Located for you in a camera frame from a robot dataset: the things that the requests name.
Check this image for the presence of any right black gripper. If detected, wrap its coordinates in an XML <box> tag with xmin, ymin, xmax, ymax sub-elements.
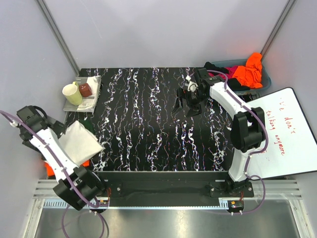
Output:
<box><xmin>172</xmin><ymin>88</ymin><xmax>208</xmax><ymax>119</ymax></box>

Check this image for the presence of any white green Charlie Brown t-shirt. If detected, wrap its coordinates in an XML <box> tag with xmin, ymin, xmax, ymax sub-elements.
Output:
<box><xmin>58</xmin><ymin>120</ymin><xmax>103</xmax><ymax>166</ymax></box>

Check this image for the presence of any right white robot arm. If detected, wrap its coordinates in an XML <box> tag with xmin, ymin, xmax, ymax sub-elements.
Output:
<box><xmin>172</xmin><ymin>68</ymin><xmax>268</xmax><ymax>197</ymax></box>

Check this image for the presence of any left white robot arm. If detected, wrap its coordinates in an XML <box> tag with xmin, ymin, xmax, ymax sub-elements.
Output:
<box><xmin>16</xmin><ymin>106</ymin><xmax>107</xmax><ymax>211</ymax></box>

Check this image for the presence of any pale yellow mug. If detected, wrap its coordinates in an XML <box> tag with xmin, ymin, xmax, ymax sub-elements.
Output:
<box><xmin>62</xmin><ymin>81</ymin><xmax>83</xmax><ymax>106</ymax></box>

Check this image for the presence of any folded orange t-shirt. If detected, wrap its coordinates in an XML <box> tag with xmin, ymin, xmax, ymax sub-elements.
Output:
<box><xmin>44</xmin><ymin>160</ymin><xmax>90</xmax><ymax>177</ymax></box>

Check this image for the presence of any black garment in basket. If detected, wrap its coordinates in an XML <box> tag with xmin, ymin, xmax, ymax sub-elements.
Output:
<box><xmin>204</xmin><ymin>62</ymin><xmax>250</xmax><ymax>92</ymax></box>

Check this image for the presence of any magenta garment in basket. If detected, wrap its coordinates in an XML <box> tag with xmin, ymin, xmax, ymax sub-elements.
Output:
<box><xmin>221</xmin><ymin>65</ymin><xmax>238</xmax><ymax>79</ymax></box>

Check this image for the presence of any orange t-shirt in basket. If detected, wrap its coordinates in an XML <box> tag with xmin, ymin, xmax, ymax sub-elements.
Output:
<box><xmin>233</xmin><ymin>53</ymin><xmax>263</xmax><ymax>89</ymax></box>

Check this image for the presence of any teal laundry basket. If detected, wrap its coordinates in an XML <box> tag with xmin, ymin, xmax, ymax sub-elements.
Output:
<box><xmin>212</xmin><ymin>59</ymin><xmax>271</xmax><ymax>95</ymax></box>

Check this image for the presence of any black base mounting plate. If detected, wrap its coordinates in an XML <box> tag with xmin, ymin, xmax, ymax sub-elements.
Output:
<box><xmin>96</xmin><ymin>171</ymin><xmax>254</xmax><ymax>198</ymax></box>

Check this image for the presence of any whiteboard with red writing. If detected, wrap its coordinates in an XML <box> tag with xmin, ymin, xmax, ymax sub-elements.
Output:
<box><xmin>248</xmin><ymin>88</ymin><xmax>317</xmax><ymax>179</ymax></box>

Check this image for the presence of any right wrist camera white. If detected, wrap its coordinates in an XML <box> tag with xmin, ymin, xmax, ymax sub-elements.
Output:
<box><xmin>186</xmin><ymin>75</ymin><xmax>198</xmax><ymax>92</ymax></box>

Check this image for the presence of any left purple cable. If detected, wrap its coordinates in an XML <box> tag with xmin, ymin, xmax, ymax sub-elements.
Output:
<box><xmin>0</xmin><ymin>110</ymin><xmax>109</xmax><ymax>235</ymax></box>

